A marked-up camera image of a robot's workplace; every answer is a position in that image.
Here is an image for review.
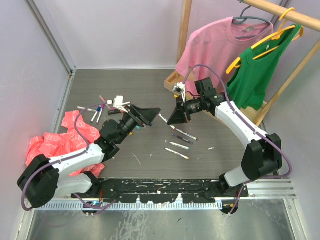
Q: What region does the red crumpled plastic bag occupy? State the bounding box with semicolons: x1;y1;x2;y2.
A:
26;110;105;177

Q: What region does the white silver marker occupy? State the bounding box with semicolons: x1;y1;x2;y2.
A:
77;106;92;112

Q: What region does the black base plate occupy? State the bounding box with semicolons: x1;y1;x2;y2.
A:
79;178;242;204

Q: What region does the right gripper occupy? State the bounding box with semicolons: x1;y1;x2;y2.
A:
168;95;205;126

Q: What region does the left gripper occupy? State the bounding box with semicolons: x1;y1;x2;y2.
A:
115;104;160;145

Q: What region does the light pink marker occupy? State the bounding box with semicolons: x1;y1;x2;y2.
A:
99;95;111;110

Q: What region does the teal marker pen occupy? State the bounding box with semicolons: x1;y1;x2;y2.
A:
168;141;190;151

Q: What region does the wooden clothes rack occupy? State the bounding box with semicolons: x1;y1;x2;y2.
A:
163;0;320;127

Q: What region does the cable duct rail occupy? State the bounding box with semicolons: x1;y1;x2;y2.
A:
36;200;223;211

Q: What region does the blue cap marker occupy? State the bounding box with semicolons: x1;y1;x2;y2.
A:
90;105;102;123

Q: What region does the yellow marker pen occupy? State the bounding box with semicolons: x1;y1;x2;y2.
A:
164;147;190;160

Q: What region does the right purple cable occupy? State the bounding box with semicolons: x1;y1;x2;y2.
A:
183;64;293;216

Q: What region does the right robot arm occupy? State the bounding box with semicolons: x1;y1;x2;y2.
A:
168;78;282;197

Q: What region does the purple cap white marker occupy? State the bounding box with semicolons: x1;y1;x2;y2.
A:
96;104;105;124

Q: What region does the green tank top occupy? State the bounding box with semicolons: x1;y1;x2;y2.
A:
226;24;304;111

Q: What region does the purple marker pen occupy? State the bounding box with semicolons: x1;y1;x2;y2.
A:
171;133;194;145

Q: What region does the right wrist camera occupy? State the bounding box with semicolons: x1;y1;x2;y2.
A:
172;82;186;102

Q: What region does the pink t-shirt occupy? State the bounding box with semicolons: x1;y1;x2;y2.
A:
175;17;274;95

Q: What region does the yellow hanger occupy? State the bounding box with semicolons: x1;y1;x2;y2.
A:
225;7;305;75

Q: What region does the grey hanger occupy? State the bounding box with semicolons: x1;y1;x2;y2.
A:
232;0;272;40

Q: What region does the orange black highlighter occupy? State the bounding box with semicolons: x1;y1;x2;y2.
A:
107;109;123;116

